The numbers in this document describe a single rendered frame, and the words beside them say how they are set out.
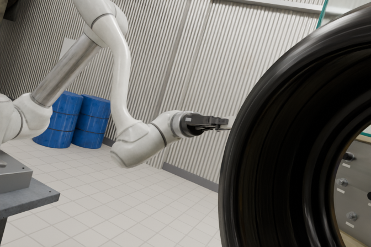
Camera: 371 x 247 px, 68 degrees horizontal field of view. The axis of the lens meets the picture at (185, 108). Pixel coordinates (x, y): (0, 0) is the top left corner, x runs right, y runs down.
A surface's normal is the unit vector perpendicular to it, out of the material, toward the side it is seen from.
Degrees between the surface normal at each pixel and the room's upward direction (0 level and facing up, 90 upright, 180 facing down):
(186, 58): 90
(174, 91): 90
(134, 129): 54
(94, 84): 90
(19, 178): 90
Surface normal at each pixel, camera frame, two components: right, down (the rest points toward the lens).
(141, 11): -0.38, -0.06
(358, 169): -0.85, -0.22
